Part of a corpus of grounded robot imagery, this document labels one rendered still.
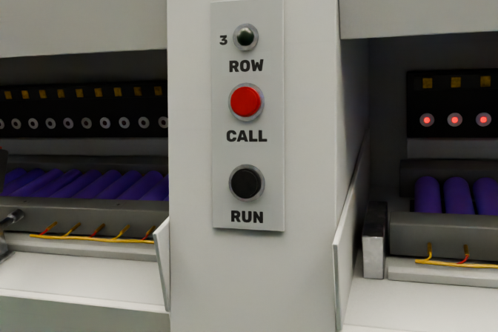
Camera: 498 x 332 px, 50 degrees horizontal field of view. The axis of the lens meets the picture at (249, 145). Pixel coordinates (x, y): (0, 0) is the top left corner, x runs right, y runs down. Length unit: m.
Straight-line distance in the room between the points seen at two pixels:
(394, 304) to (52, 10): 0.26
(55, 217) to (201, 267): 0.16
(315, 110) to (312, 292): 0.09
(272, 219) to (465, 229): 0.12
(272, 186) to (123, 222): 0.16
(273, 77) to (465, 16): 0.10
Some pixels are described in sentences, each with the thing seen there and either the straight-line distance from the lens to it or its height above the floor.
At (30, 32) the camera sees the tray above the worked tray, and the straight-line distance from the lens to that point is 0.37.
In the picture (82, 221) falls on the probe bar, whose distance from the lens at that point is 0.42.
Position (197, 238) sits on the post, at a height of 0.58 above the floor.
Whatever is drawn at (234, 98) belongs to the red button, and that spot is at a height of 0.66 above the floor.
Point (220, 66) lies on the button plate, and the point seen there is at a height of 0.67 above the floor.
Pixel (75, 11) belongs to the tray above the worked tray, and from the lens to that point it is 0.35.
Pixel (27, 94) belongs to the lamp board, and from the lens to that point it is 0.56.
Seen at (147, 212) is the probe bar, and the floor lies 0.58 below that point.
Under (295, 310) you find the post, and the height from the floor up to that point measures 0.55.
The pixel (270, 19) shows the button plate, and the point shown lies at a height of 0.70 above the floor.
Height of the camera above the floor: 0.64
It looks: 2 degrees down
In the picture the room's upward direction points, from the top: straight up
